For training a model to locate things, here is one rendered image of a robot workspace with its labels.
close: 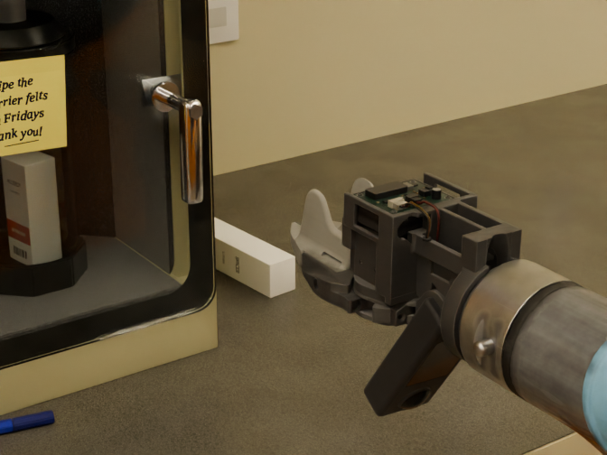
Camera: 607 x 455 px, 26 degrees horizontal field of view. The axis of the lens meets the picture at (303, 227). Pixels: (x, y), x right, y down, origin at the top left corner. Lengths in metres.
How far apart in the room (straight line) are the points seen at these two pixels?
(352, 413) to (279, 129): 0.68
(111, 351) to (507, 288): 0.51
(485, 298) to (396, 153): 0.99
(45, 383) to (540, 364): 0.55
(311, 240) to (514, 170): 0.82
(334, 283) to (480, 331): 0.13
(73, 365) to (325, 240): 0.35
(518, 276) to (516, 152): 1.00
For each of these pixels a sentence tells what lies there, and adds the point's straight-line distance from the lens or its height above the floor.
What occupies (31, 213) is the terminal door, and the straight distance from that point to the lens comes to 1.09.
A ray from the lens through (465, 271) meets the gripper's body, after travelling 0.80.
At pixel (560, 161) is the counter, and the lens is 1.76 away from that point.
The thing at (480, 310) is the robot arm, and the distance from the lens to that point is 0.78.
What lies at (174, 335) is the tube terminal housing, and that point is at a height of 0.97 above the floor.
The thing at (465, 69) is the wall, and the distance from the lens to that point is 1.93.
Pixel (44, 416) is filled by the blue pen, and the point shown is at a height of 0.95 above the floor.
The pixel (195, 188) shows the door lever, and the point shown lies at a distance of 1.10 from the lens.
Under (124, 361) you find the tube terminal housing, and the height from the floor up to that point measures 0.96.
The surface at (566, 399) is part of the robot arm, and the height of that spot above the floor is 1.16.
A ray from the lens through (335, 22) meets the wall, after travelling 1.76.
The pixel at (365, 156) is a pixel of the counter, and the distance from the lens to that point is 1.74.
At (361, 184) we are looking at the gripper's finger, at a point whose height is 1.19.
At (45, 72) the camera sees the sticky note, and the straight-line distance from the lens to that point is 1.06.
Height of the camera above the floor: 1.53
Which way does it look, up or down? 23 degrees down
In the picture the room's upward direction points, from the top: straight up
